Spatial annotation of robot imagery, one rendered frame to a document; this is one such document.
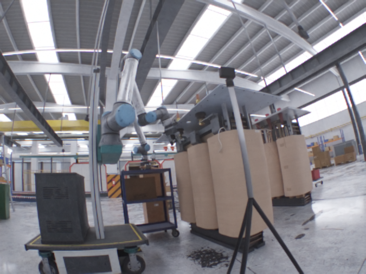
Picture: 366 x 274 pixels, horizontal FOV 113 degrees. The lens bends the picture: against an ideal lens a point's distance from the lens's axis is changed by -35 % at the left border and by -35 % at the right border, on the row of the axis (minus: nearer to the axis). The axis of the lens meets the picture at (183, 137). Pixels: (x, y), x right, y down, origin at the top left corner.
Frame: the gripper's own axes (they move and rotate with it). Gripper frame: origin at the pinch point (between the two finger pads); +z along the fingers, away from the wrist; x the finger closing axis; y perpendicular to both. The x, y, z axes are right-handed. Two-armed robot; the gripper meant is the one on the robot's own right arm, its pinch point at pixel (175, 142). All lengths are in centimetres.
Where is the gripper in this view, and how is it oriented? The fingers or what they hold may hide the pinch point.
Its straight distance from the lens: 163.9
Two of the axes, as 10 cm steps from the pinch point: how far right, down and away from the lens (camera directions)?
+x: 5.5, -1.4, -8.2
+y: -7.4, 3.7, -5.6
